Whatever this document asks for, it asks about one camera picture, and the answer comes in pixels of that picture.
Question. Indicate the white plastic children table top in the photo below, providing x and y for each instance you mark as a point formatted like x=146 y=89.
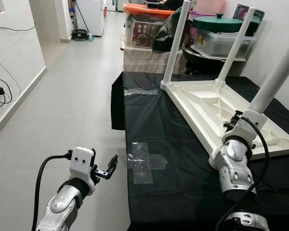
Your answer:
x=202 y=110

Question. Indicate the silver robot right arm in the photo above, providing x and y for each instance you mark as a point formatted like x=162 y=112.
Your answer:
x=236 y=168

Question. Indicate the black wok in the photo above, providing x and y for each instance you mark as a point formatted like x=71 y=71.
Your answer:
x=200 y=61

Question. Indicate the clear tape strip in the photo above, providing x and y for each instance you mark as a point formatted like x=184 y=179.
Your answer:
x=141 y=91

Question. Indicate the black tablecloth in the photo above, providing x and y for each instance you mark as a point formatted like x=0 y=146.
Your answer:
x=183 y=202

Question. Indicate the clear plastic storage bin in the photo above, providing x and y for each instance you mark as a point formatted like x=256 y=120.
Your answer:
x=216 y=44

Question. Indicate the dark green pot lid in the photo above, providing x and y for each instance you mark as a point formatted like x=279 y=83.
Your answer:
x=216 y=23

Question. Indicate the patterned cloth covered table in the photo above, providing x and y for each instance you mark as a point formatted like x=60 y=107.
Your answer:
x=144 y=61

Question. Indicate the black power plug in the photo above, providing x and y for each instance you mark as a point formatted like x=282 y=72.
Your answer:
x=0 y=90

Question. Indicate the black framed tablet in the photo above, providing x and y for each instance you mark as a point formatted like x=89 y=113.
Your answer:
x=257 y=12

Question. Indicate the mop with teal head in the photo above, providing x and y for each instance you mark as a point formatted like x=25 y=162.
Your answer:
x=90 y=38

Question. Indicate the pink plastic container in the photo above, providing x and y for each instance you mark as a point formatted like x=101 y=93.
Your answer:
x=207 y=6

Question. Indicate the orange lid storage box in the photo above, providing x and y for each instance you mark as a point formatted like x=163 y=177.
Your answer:
x=144 y=29

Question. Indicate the white chest freezer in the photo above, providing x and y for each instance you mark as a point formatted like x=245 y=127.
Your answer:
x=91 y=17

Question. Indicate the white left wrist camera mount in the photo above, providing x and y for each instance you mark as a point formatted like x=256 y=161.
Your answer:
x=82 y=161

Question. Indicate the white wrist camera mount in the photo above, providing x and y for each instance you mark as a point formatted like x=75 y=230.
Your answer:
x=82 y=161
x=250 y=122

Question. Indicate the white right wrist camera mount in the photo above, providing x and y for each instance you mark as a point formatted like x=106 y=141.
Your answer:
x=250 y=122

